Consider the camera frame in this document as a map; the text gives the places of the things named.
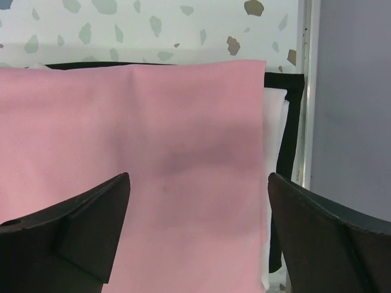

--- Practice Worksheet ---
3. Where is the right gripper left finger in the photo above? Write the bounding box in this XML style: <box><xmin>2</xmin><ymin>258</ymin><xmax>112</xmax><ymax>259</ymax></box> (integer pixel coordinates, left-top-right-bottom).
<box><xmin>1</xmin><ymin>173</ymin><xmax>131</xmax><ymax>293</ymax></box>

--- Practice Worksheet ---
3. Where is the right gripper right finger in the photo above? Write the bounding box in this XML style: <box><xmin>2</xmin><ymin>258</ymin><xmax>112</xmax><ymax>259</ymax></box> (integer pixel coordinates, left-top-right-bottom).
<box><xmin>268</xmin><ymin>173</ymin><xmax>390</xmax><ymax>293</ymax></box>

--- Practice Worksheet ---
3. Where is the pink t shirt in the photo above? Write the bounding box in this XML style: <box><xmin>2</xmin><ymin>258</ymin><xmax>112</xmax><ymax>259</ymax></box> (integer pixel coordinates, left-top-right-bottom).
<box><xmin>1</xmin><ymin>60</ymin><xmax>266</xmax><ymax>292</ymax></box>

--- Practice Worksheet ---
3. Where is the white folded t shirt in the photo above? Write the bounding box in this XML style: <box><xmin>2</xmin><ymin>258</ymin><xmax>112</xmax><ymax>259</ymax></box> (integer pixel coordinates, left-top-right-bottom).
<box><xmin>27</xmin><ymin>62</ymin><xmax>305</xmax><ymax>291</ymax></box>

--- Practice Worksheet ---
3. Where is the aluminium frame rail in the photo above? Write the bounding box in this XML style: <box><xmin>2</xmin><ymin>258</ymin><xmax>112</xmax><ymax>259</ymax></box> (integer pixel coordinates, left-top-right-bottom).
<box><xmin>294</xmin><ymin>0</ymin><xmax>321</xmax><ymax>189</ymax></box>

